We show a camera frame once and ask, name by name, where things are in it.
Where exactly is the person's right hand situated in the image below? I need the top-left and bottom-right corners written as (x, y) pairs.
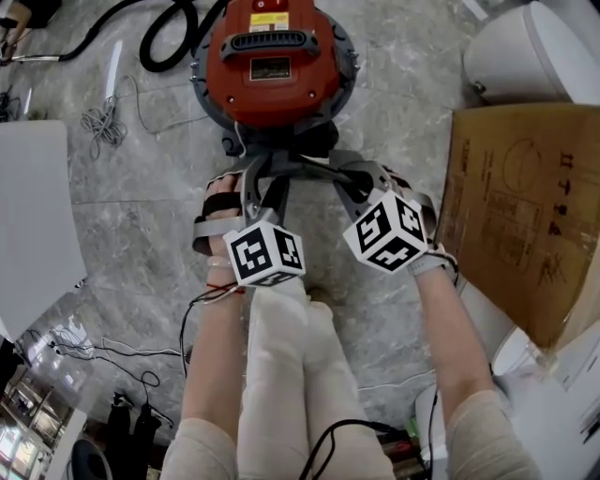
top-left (382, 164), bottom-right (439, 246)

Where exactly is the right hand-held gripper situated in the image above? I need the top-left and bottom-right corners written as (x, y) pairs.
top-left (329, 159), bottom-right (429, 275)

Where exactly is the red string bracelet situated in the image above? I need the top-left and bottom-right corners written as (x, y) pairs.
top-left (205, 282), bottom-right (248, 297)

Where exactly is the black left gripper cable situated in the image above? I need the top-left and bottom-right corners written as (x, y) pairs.
top-left (180, 285), bottom-right (248, 376)

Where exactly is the person's left hand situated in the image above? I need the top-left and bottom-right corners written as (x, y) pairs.
top-left (194, 172), bottom-right (245, 258)

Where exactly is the grey power cord bundle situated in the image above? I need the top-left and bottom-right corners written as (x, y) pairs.
top-left (79, 74), bottom-right (212, 160)

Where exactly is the black chest cable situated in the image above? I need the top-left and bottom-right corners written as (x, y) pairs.
top-left (299, 418), bottom-right (395, 480)

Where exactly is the person's right forearm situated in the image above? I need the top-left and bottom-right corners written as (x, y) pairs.
top-left (412, 269), bottom-right (498, 423)

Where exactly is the grey wristband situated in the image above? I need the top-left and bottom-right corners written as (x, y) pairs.
top-left (406, 243), bottom-right (459, 285)

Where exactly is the large white cabinet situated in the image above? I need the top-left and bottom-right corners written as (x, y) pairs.
top-left (0, 119), bottom-right (89, 341)

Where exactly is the metal vacuum wand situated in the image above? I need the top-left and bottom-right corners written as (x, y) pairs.
top-left (0, 53), bottom-right (62, 65)

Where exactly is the person's beige clothing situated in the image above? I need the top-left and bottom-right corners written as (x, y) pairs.
top-left (158, 276), bottom-right (545, 480)

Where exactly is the person's left forearm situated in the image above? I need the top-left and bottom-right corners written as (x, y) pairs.
top-left (180, 255), bottom-right (249, 442)

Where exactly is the black vacuum hose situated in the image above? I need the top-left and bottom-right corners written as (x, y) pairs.
top-left (58, 0), bottom-right (201, 75)

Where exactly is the black adapter cable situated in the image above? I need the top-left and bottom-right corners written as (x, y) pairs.
top-left (18, 327), bottom-right (188, 423)

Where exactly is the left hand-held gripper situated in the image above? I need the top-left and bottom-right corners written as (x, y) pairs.
top-left (223, 157), bottom-right (307, 289)

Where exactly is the large cardboard box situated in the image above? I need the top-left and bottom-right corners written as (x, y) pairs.
top-left (433, 102), bottom-right (600, 351)

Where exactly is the red vacuum cleaner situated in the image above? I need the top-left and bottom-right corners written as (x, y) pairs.
top-left (189, 0), bottom-right (361, 158)

